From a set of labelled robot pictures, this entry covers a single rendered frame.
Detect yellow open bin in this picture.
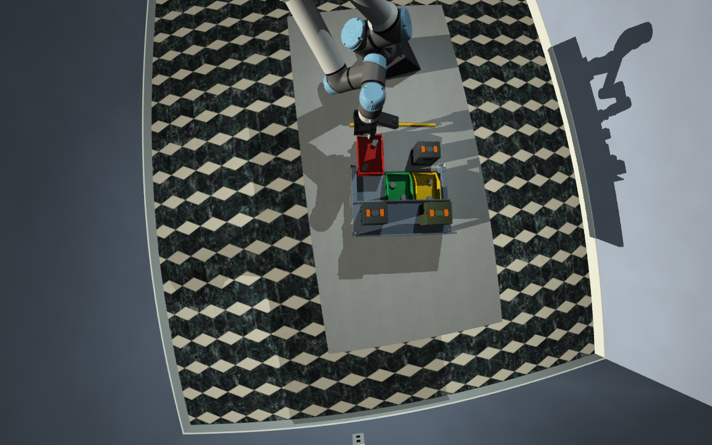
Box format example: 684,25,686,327
411,172,441,200

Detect red bin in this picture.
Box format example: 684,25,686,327
357,134,384,176

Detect dark grey metal shelf rack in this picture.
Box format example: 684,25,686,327
350,163,457,237

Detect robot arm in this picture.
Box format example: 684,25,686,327
280,0,412,129

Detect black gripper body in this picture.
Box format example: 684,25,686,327
354,110,377,135

